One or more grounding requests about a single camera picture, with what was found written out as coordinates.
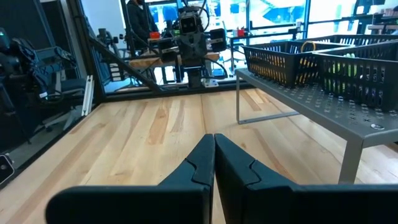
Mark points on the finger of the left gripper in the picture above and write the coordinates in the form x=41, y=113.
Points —
x=168, y=49
x=218, y=40

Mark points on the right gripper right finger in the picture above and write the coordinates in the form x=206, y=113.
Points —
x=280, y=205

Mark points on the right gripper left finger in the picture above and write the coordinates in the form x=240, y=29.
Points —
x=155, y=205

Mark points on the black plastic mesh basket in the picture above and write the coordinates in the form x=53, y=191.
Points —
x=270, y=67
x=357, y=40
x=373, y=87

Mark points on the thin yellow rubber band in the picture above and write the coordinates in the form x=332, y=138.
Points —
x=302, y=46

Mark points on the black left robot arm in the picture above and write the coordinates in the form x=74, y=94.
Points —
x=195, y=77

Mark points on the small red object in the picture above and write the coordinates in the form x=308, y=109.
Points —
x=241, y=32
x=155, y=35

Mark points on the wooden background table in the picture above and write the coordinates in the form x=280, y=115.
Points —
x=146, y=62

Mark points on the person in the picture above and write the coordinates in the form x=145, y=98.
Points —
x=138, y=21

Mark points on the white aluminium extrusions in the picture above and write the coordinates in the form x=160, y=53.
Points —
x=88, y=93

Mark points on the gray perforated metal shelf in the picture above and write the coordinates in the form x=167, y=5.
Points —
x=326, y=109

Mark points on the dark background robot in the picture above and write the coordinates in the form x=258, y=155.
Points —
x=25, y=62

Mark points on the black device white rim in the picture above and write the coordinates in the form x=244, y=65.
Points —
x=5, y=169

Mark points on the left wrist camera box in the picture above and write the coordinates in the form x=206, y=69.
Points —
x=188, y=25

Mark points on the silver metal mounting bracket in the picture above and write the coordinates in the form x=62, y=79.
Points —
x=211, y=83

